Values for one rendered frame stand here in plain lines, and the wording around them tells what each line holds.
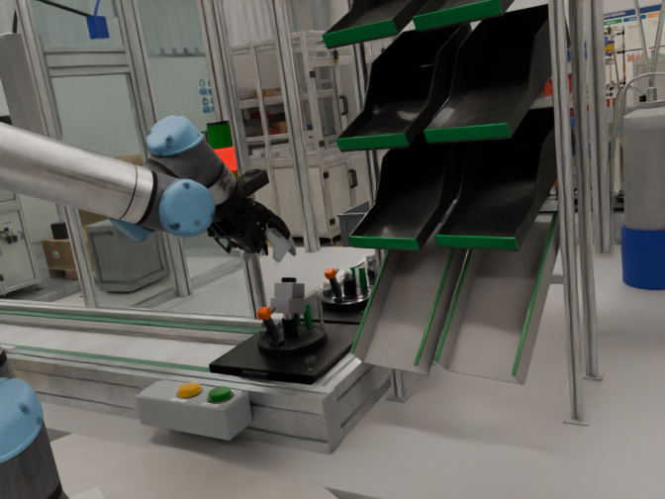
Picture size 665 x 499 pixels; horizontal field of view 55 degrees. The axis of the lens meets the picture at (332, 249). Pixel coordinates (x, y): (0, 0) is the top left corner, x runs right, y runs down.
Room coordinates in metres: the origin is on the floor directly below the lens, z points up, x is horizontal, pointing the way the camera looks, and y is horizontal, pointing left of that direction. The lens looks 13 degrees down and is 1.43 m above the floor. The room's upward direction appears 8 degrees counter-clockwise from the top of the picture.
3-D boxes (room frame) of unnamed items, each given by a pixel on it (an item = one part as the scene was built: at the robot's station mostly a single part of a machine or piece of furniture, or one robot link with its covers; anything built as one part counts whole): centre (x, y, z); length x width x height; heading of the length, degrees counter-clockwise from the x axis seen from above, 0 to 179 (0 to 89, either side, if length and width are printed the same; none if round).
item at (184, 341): (1.38, 0.35, 0.91); 0.84 x 0.28 x 0.10; 59
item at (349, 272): (1.42, -0.03, 1.01); 0.24 x 0.24 x 0.13; 59
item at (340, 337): (1.20, 0.10, 0.96); 0.24 x 0.24 x 0.02; 59
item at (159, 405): (1.06, 0.29, 0.93); 0.21 x 0.07 x 0.06; 59
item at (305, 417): (1.21, 0.42, 0.91); 0.89 x 0.06 x 0.11; 59
